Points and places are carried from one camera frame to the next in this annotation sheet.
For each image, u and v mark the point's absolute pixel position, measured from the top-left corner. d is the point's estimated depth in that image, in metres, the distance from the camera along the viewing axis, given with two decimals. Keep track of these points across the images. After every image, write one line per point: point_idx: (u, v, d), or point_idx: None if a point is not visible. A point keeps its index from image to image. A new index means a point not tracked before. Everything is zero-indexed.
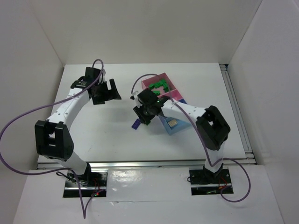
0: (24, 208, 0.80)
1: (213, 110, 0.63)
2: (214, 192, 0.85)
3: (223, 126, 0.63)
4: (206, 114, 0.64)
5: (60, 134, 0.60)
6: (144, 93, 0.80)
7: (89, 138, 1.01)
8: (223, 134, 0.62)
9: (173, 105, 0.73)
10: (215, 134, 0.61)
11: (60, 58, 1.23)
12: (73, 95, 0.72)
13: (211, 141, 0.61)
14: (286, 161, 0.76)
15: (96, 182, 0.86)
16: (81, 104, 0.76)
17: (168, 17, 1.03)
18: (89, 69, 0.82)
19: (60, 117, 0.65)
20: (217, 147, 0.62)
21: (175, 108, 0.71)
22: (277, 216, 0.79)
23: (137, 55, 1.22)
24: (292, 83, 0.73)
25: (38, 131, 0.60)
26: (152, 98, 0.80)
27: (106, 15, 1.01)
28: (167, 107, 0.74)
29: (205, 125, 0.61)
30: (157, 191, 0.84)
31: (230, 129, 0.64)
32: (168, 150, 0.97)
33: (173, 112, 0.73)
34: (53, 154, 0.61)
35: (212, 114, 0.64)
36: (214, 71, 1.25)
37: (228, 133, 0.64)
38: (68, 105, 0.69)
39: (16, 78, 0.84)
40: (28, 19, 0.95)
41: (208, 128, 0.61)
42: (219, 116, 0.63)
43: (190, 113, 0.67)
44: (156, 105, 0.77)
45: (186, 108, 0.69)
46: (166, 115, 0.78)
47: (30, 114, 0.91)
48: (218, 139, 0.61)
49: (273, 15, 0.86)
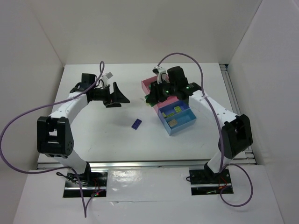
0: (24, 208, 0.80)
1: (245, 120, 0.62)
2: (214, 192, 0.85)
3: (246, 139, 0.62)
4: (235, 121, 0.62)
5: (63, 128, 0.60)
6: (177, 71, 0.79)
7: (89, 138, 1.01)
8: (243, 146, 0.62)
9: (203, 98, 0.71)
10: (235, 143, 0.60)
11: (60, 59, 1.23)
12: (73, 97, 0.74)
13: (229, 148, 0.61)
14: (286, 160, 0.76)
15: (96, 182, 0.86)
16: (80, 107, 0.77)
17: (168, 17, 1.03)
18: (84, 75, 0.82)
19: (62, 114, 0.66)
20: (232, 156, 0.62)
21: (204, 102, 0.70)
22: (277, 216, 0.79)
23: (137, 55, 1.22)
24: (292, 82, 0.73)
25: (40, 126, 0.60)
26: (182, 81, 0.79)
27: (106, 15, 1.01)
28: (196, 97, 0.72)
29: (231, 132, 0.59)
30: (157, 191, 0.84)
31: (252, 143, 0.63)
32: (168, 150, 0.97)
33: (200, 106, 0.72)
34: (54, 150, 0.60)
35: (241, 123, 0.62)
36: (214, 71, 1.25)
37: (248, 146, 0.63)
38: (69, 104, 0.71)
39: (16, 78, 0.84)
40: (28, 19, 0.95)
41: (232, 136, 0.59)
42: (248, 128, 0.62)
43: (218, 114, 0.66)
44: (183, 90, 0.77)
45: (217, 107, 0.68)
46: (191, 104, 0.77)
47: (30, 114, 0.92)
48: (237, 150, 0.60)
49: (273, 15, 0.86)
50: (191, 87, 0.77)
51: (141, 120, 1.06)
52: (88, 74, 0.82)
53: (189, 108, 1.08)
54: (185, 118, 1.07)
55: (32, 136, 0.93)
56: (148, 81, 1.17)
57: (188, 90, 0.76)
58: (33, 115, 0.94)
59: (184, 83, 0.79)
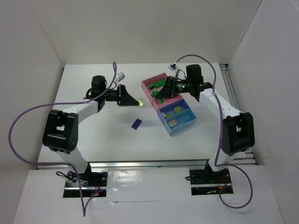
0: (23, 208, 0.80)
1: (248, 119, 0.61)
2: (214, 192, 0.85)
3: (247, 137, 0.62)
4: (238, 118, 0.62)
5: (72, 122, 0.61)
6: (195, 68, 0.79)
7: (90, 138, 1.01)
8: (243, 144, 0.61)
9: (212, 95, 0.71)
10: (234, 140, 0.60)
11: (60, 58, 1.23)
12: (86, 101, 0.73)
13: (227, 144, 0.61)
14: (286, 160, 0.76)
15: (96, 182, 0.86)
16: (90, 113, 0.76)
17: (168, 17, 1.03)
18: (94, 82, 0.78)
19: (73, 110, 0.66)
20: (229, 152, 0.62)
21: (213, 99, 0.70)
22: (277, 216, 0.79)
23: (137, 54, 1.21)
24: (292, 83, 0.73)
25: (50, 119, 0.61)
26: (198, 79, 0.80)
27: (106, 15, 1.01)
28: (205, 94, 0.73)
29: (231, 129, 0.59)
30: (157, 191, 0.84)
31: (253, 144, 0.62)
32: (168, 150, 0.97)
33: (209, 101, 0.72)
34: (58, 143, 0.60)
35: (244, 121, 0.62)
36: (214, 71, 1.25)
37: (249, 146, 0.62)
38: (81, 105, 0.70)
39: (16, 78, 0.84)
40: (28, 18, 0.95)
41: (231, 132, 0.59)
42: (250, 127, 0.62)
43: (224, 109, 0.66)
44: (196, 87, 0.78)
45: (223, 103, 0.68)
46: (201, 100, 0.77)
47: (30, 114, 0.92)
48: (234, 146, 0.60)
49: (273, 15, 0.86)
50: (203, 84, 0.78)
51: (141, 121, 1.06)
52: (98, 80, 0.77)
53: (189, 108, 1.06)
54: (185, 117, 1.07)
55: (32, 136, 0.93)
56: (149, 81, 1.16)
57: (201, 87, 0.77)
58: (33, 115, 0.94)
59: (199, 81, 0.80)
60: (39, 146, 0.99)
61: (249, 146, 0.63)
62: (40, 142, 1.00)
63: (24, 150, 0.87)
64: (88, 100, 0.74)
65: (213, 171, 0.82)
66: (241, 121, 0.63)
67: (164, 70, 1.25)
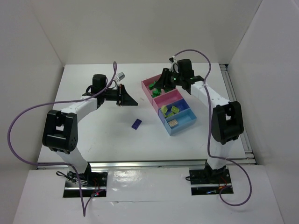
0: (23, 208, 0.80)
1: (237, 107, 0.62)
2: (214, 192, 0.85)
3: (237, 125, 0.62)
4: (228, 107, 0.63)
5: (70, 122, 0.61)
6: (186, 62, 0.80)
7: (90, 138, 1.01)
8: (233, 132, 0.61)
9: (202, 87, 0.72)
10: (225, 127, 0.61)
11: (60, 58, 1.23)
12: (84, 99, 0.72)
13: (218, 132, 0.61)
14: (286, 160, 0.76)
15: (96, 182, 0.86)
16: (89, 110, 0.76)
17: (168, 17, 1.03)
18: (95, 79, 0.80)
19: (72, 110, 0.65)
20: (221, 139, 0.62)
21: (203, 90, 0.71)
22: (277, 216, 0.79)
23: (137, 54, 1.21)
24: (292, 82, 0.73)
25: (49, 120, 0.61)
26: (189, 73, 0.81)
27: (106, 14, 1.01)
28: (196, 86, 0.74)
29: (222, 115, 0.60)
30: (157, 191, 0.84)
31: (243, 130, 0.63)
32: (168, 150, 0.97)
33: (199, 93, 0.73)
34: (58, 143, 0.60)
35: (233, 109, 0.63)
36: (214, 71, 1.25)
37: (240, 133, 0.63)
38: (80, 103, 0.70)
39: (16, 78, 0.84)
40: (28, 18, 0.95)
41: (222, 119, 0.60)
42: (239, 115, 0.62)
43: (213, 100, 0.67)
44: (187, 80, 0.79)
45: (212, 93, 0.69)
46: (192, 93, 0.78)
47: (30, 113, 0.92)
48: (225, 133, 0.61)
49: (273, 15, 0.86)
50: (195, 78, 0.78)
51: (141, 121, 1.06)
52: (99, 77, 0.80)
53: (189, 108, 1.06)
54: (186, 118, 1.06)
55: (32, 136, 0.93)
56: (149, 81, 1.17)
57: (191, 80, 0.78)
58: (33, 115, 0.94)
59: (190, 74, 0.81)
60: (39, 147, 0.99)
61: (238, 134, 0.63)
62: (40, 143, 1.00)
63: (24, 150, 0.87)
64: (86, 97, 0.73)
65: (213, 170, 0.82)
66: (231, 110, 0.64)
67: None
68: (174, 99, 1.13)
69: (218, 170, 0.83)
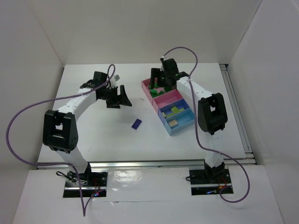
0: (23, 208, 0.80)
1: (220, 98, 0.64)
2: (214, 192, 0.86)
3: (221, 115, 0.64)
4: (211, 99, 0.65)
5: (68, 123, 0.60)
6: (169, 62, 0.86)
7: (90, 137, 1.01)
8: (218, 122, 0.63)
9: (187, 82, 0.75)
10: (210, 118, 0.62)
11: (60, 58, 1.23)
12: (82, 93, 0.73)
13: (204, 123, 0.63)
14: (286, 160, 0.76)
15: (96, 182, 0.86)
16: (88, 103, 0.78)
17: (168, 16, 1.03)
18: (97, 73, 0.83)
19: (69, 109, 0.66)
20: (209, 130, 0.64)
21: (188, 85, 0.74)
22: (278, 216, 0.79)
23: (137, 54, 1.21)
24: (292, 82, 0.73)
25: (47, 120, 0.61)
26: (174, 70, 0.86)
27: (106, 14, 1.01)
28: (181, 81, 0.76)
29: (207, 107, 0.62)
30: (157, 191, 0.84)
31: (227, 119, 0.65)
32: (168, 150, 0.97)
33: (184, 88, 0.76)
34: (58, 143, 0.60)
35: (217, 101, 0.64)
36: (215, 71, 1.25)
37: (225, 122, 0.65)
38: (78, 100, 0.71)
39: (15, 78, 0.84)
40: (28, 18, 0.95)
41: (207, 110, 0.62)
42: (222, 105, 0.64)
43: (197, 93, 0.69)
44: (172, 77, 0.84)
45: (197, 87, 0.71)
46: (178, 88, 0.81)
47: (30, 113, 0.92)
48: (212, 124, 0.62)
49: (273, 15, 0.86)
50: (179, 73, 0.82)
51: (141, 121, 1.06)
52: (101, 71, 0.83)
53: (189, 108, 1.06)
54: (185, 118, 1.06)
55: (32, 135, 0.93)
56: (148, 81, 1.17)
57: (176, 76, 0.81)
58: (33, 114, 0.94)
59: (174, 71, 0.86)
60: (39, 147, 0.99)
61: (224, 123, 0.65)
62: (40, 143, 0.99)
63: (24, 150, 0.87)
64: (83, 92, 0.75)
65: (212, 170, 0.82)
66: (215, 102, 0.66)
67: None
68: (174, 99, 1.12)
69: (216, 168, 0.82)
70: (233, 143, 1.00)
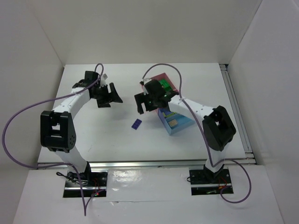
0: (23, 208, 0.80)
1: (223, 111, 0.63)
2: (214, 192, 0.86)
3: (228, 128, 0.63)
4: (214, 114, 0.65)
5: (66, 122, 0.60)
6: (152, 83, 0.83)
7: (90, 138, 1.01)
8: (227, 136, 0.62)
9: (181, 101, 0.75)
10: (220, 135, 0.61)
11: (60, 58, 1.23)
12: (75, 92, 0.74)
13: (215, 141, 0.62)
14: (286, 160, 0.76)
15: (96, 182, 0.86)
16: (83, 102, 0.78)
17: (168, 16, 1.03)
18: (88, 72, 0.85)
19: (65, 108, 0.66)
20: (220, 147, 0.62)
21: (182, 104, 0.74)
22: (278, 216, 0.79)
23: (137, 54, 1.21)
24: (292, 82, 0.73)
25: (44, 121, 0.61)
26: (160, 90, 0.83)
27: (106, 14, 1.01)
28: (174, 101, 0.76)
29: (213, 124, 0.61)
30: (158, 191, 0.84)
31: (235, 131, 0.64)
32: (168, 150, 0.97)
33: (179, 108, 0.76)
34: (57, 143, 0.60)
35: (220, 115, 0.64)
36: (214, 71, 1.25)
37: (233, 135, 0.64)
38: (72, 99, 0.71)
39: (16, 78, 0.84)
40: (28, 18, 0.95)
41: (214, 128, 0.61)
42: (226, 117, 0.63)
43: (197, 111, 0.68)
44: (162, 99, 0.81)
45: (193, 105, 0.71)
46: (173, 109, 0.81)
47: (30, 113, 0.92)
48: (223, 140, 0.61)
49: (273, 15, 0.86)
50: (168, 94, 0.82)
51: (141, 121, 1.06)
52: (91, 71, 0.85)
53: None
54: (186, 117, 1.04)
55: (32, 135, 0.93)
56: None
57: (166, 97, 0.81)
58: (33, 114, 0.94)
59: (160, 93, 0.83)
60: (39, 147, 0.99)
61: (232, 136, 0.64)
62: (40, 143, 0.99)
63: (24, 150, 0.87)
64: (76, 91, 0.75)
65: (215, 173, 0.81)
66: (217, 115, 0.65)
67: (164, 70, 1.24)
68: None
69: (218, 171, 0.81)
70: (232, 143, 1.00)
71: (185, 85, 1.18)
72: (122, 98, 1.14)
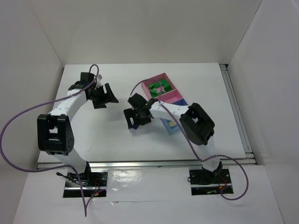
0: (24, 208, 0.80)
1: (197, 108, 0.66)
2: (214, 192, 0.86)
3: (207, 122, 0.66)
4: (190, 111, 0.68)
5: (63, 125, 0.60)
6: (134, 97, 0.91)
7: (90, 138, 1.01)
8: (208, 130, 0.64)
9: (160, 106, 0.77)
10: (199, 130, 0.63)
11: (60, 58, 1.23)
12: (72, 94, 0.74)
13: (197, 138, 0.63)
14: (286, 160, 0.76)
15: (96, 182, 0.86)
16: (80, 104, 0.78)
17: (168, 16, 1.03)
18: (84, 73, 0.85)
19: (61, 111, 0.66)
20: (203, 142, 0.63)
21: (162, 108, 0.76)
22: (278, 216, 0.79)
23: (136, 54, 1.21)
24: (292, 82, 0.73)
25: (40, 124, 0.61)
26: (141, 101, 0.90)
27: (106, 14, 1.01)
28: (155, 108, 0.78)
29: (190, 122, 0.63)
30: (157, 191, 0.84)
31: (214, 123, 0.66)
32: (168, 150, 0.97)
33: (160, 113, 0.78)
34: (55, 147, 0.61)
35: (196, 111, 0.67)
36: (214, 71, 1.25)
37: (213, 127, 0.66)
38: (69, 101, 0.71)
39: (15, 78, 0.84)
40: (28, 18, 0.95)
41: (192, 124, 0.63)
42: (202, 113, 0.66)
43: (175, 112, 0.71)
44: (145, 108, 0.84)
45: (171, 107, 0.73)
46: (155, 115, 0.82)
47: (30, 114, 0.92)
48: (203, 135, 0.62)
49: (273, 15, 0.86)
50: (149, 102, 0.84)
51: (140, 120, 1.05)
52: (88, 73, 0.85)
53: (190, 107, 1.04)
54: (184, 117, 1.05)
55: (32, 135, 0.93)
56: (149, 81, 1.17)
57: (147, 105, 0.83)
58: (33, 115, 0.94)
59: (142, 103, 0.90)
60: None
61: (213, 129, 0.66)
62: None
63: (24, 150, 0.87)
64: (73, 93, 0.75)
65: (214, 173, 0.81)
66: (194, 113, 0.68)
67: (164, 70, 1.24)
68: (175, 99, 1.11)
69: (217, 171, 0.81)
70: (232, 143, 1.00)
71: (185, 85, 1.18)
72: (122, 98, 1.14)
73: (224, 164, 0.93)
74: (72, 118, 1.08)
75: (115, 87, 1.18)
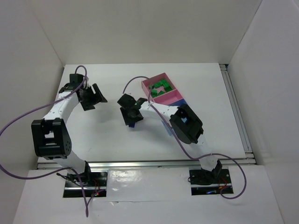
0: (24, 208, 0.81)
1: (185, 108, 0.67)
2: (214, 192, 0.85)
3: (195, 122, 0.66)
4: (180, 111, 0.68)
5: (58, 129, 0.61)
6: (124, 97, 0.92)
7: (90, 138, 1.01)
8: (196, 129, 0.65)
9: (149, 106, 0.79)
10: (188, 129, 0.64)
11: (60, 59, 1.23)
12: (63, 97, 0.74)
13: (187, 137, 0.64)
14: (286, 160, 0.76)
15: (96, 182, 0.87)
16: (73, 105, 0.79)
17: (168, 16, 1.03)
18: (72, 75, 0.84)
19: (56, 115, 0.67)
20: (193, 140, 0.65)
21: (151, 108, 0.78)
22: (278, 216, 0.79)
23: (136, 55, 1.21)
24: (292, 81, 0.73)
25: (35, 130, 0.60)
26: (131, 102, 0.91)
27: (106, 15, 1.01)
28: (144, 108, 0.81)
29: (179, 122, 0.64)
30: (157, 191, 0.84)
31: (202, 122, 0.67)
32: (167, 150, 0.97)
33: (149, 112, 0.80)
34: (53, 151, 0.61)
35: (184, 112, 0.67)
36: (215, 71, 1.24)
37: (201, 126, 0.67)
38: (61, 104, 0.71)
39: (15, 78, 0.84)
40: (28, 18, 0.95)
41: (181, 125, 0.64)
42: (191, 113, 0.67)
43: (164, 112, 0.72)
44: (134, 108, 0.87)
45: (161, 107, 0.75)
46: (146, 115, 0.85)
47: (30, 114, 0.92)
48: (192, 134, 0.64)
49: (273, 15, 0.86)
50: (138, 102, 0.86)
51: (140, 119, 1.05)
52: (76, 73, 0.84)
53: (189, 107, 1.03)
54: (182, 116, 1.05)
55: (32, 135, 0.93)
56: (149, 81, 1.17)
57: (137, 105, 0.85)
58: (33, 115, 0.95)
59: (131, 103, 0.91)
60: None
61: (201, 127, 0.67)
62: None
63: (24, 150, 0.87)
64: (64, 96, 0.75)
65: (213, 172, 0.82)
66: (183, 113, 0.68)
67: (164, 70, 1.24)
68: (175, 99, 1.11)
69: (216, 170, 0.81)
70: (232, 143, 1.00)
71: (184, 85, 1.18)
72: None
73: (224, 164, 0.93)
74: (72, 118, 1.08)
75: (115, 88, 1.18)
